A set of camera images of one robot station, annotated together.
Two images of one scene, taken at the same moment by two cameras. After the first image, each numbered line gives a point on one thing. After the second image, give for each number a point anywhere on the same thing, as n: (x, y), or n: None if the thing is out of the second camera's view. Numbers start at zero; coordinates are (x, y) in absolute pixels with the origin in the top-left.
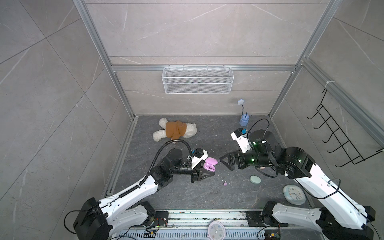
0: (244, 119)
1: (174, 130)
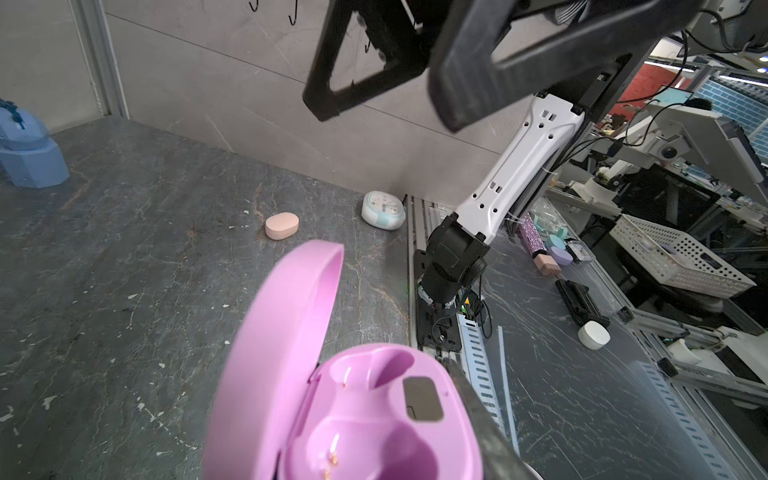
0: (28, 156)
1: None
